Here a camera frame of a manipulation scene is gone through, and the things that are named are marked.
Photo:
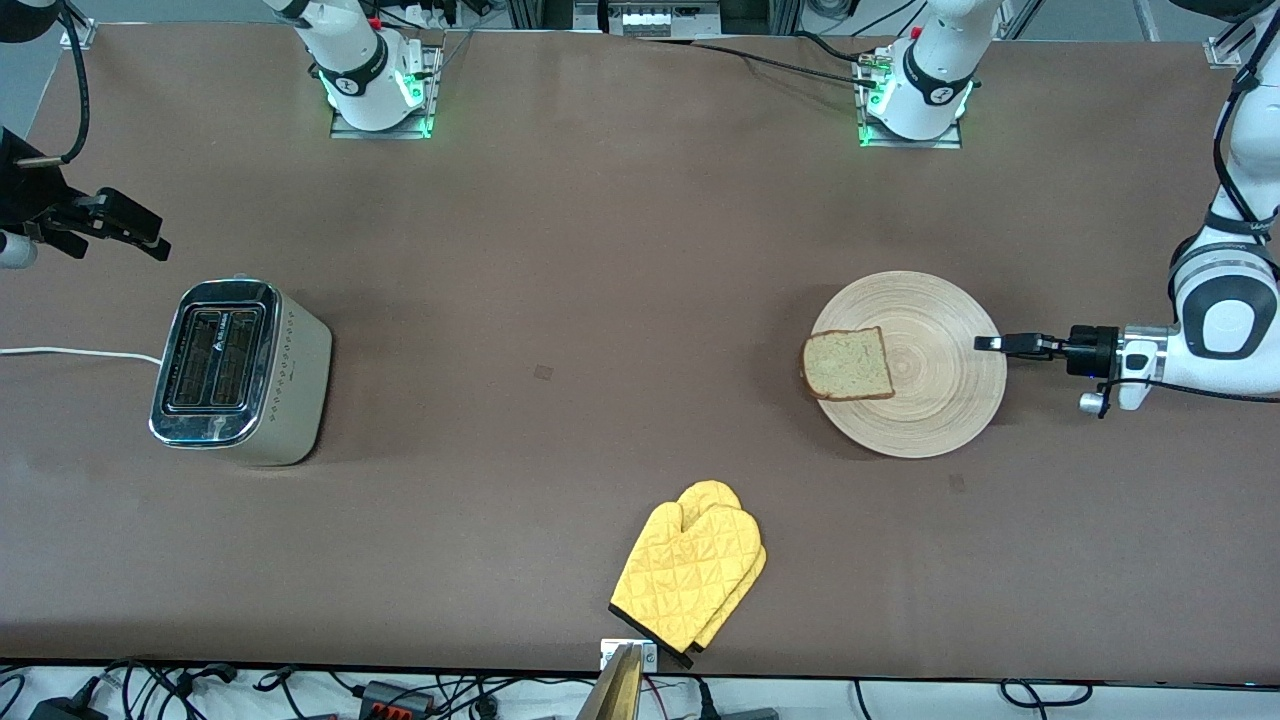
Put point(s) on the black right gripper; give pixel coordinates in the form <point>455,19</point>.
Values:
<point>30,200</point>

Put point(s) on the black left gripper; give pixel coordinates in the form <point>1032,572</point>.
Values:
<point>1092,349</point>

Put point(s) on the round light wooden plate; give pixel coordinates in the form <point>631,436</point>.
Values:
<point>940,400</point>

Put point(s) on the bread slice with brown crust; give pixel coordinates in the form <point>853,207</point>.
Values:
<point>848,365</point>

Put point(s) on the silver two-slot toaster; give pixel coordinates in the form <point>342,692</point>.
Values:
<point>295,390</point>

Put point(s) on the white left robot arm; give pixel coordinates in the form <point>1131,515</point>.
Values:
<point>1225,300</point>

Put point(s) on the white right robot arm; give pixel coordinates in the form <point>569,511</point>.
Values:
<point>360,60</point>

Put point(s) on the yellow quilted oven mitt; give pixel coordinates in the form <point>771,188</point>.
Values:
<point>680,580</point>
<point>710,492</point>

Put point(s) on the black power adapter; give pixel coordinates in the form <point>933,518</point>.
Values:
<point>65,711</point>

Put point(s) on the white power strip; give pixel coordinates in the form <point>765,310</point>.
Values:
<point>662,18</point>

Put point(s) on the gold metal wedge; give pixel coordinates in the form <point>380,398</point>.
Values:
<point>615,690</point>

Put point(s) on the black red connector box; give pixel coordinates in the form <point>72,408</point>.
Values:
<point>395,700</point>

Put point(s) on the metal table corner bracket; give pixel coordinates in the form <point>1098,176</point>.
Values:
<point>78,38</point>
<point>1225,52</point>

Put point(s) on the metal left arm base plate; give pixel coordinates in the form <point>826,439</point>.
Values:
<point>910,144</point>

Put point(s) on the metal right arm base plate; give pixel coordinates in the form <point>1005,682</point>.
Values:
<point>385,133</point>

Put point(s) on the white table edge bracket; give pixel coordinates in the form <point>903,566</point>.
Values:
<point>648,655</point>

